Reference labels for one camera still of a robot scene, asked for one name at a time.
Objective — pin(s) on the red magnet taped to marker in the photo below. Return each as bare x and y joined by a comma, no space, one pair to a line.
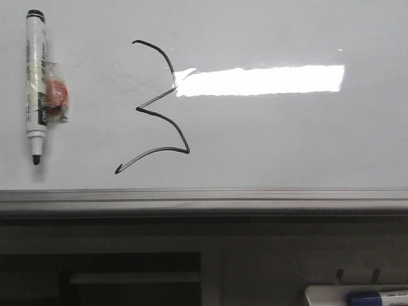
55,103

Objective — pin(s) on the white black whiteboard marker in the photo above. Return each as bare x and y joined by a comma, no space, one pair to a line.
36,83

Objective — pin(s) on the white whiteboard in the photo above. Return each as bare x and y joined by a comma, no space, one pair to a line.
173,94

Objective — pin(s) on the white shelf board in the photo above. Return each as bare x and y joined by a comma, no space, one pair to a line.
135,278

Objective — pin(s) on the left metal tray hook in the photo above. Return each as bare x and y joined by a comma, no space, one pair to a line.
339,275

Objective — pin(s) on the metal tray hook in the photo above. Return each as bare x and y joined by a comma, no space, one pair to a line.
339,275
375,276

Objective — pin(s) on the white marker tray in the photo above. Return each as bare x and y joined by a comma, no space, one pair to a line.
337,295

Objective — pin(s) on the right metal tray hook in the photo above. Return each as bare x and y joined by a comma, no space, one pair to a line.
375,276

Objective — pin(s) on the blue capped marker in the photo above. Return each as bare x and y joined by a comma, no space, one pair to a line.
378,298

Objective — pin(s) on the grey aluminium whiteboard frame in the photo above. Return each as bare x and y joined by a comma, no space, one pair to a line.
77,204

